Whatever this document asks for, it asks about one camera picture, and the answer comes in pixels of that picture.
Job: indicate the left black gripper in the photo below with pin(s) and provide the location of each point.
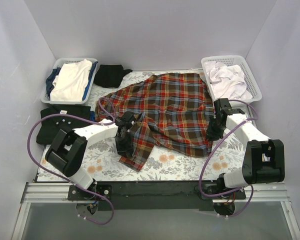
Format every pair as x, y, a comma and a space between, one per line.
125, 145

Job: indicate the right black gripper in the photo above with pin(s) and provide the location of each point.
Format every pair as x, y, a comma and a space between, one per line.
213, 130

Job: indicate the red plaid long sleeve shirt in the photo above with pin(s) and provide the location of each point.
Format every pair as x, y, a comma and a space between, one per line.
172, 111

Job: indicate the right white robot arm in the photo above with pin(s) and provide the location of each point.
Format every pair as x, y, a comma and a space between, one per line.
264, 158

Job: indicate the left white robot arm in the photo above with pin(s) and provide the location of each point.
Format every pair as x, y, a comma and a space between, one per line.
68, 148

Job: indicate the floral patterned table mat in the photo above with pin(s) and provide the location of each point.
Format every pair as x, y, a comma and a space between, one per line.
102, 162

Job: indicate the blue plaid folded shirt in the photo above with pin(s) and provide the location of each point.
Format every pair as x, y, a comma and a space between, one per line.
92, 116

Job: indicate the crumpled white shirt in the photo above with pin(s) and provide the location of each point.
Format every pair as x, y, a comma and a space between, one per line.
227, 81

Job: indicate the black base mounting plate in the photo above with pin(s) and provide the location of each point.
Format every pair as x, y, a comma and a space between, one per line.
154, 195

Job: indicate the black folded garment at back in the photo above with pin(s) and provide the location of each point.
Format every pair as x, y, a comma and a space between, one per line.
110, 76

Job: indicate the right white plastic basket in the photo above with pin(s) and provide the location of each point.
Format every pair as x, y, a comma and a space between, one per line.
252, 85

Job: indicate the black folded shirt with buttons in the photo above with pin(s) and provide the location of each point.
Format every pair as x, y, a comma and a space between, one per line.
50, 127

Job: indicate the cream white folded shirt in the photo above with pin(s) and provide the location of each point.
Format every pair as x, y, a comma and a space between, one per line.
71, 82

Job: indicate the blue folded shirt in basket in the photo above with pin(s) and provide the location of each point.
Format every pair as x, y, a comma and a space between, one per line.
51, 81

